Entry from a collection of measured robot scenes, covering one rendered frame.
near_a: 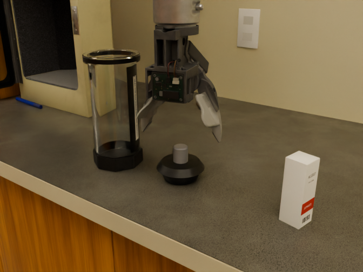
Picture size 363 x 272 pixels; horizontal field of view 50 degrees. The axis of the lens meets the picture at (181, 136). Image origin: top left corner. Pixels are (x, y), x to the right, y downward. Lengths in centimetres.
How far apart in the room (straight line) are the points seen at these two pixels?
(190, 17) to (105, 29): 53
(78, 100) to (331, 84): 71
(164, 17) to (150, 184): 30
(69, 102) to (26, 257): 43
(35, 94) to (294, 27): 80
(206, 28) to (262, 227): 83
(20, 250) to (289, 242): 70
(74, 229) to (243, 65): 73
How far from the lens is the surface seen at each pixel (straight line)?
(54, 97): 121
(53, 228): 90
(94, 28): 110
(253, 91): 127
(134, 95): 76
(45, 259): 100
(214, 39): 131
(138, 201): 68
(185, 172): 71
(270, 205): 69
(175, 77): 61
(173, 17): 62
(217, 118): 68
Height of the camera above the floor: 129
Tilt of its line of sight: 22 degrees down
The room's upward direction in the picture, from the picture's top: straight up
